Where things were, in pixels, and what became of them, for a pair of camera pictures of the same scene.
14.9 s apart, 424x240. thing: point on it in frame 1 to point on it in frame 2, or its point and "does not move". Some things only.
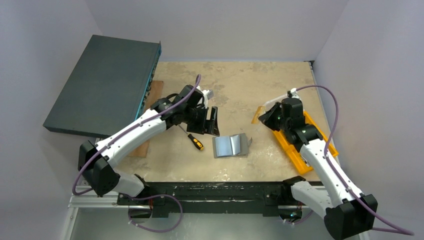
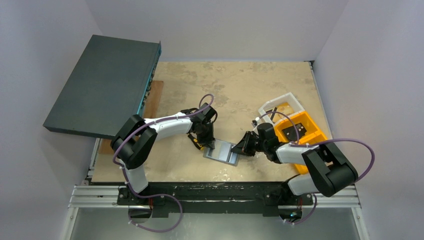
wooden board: x=153 y=92 does not move
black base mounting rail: x=213 y=199 does not move
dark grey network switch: x=107 y=89 does not move
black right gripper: x=274 y=115 to x=248 y=143
